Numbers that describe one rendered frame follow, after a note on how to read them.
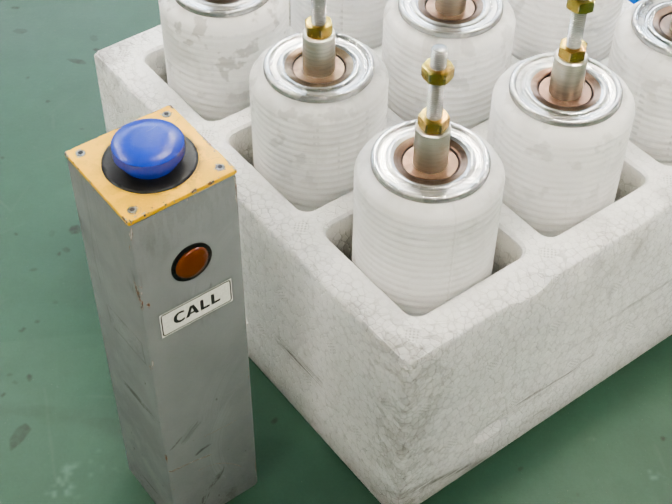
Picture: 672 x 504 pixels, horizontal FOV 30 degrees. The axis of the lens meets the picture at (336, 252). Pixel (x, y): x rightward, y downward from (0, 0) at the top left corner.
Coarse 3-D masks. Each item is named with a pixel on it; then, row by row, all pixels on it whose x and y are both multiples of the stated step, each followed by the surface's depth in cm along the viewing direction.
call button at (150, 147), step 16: (128, 128) 69; (144, 128) 69; (160, 128) 69; (176, 128) 69; (112, 144) 68; (128, 144) 68; (144, 144) 68; (160, 144) 68; (176, 144) 68; (128, 160) 67; (144, 160) 67; (160, 160) 67; (176, 160) 68; (144, 176) 68; (160, 176) 69
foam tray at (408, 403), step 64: (128, 64) 97; (512, 64) 97; (256, 192) 87; (640, 192) 88; (256, 256) 89; (320, 256) 83; (512, 256) 86; (576, 256) 83; (640, 256) 89; (256, 320) 95; (320, 320) 85; (384, 320) 79; (448, 320) 79; (512, 320) 82; (576, 320) 88; (640, 320) 96; (320, 384) 90; (384, 384) 81; (448, 384) 82; (512, 384) 88; (576, 384) 95; (384, 448) 86; (448, 448) 88
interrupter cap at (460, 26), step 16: (400, 0) 90; (416, 0) 90; (432, 0) 91; (480, 0) 91; (496, 0) 90; (416, 16) 89; (432, 16) 89; (448, 16) 90; (464, 16) 90; (480, 16) 89; (496, 16) 89; (432, 32) 88; (448, 32) 88; (464, 32) 88; (480, 32) 88
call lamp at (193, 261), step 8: (200, 248) 71; (184, 256) 71; (192, 256) 71; (200, 256) 71; (208, 256) 72; (184, 264) 71; (192, 264) 71; (200, 264) 72; (176, 272) 71; (184, 272) 71; (192, 272) 72
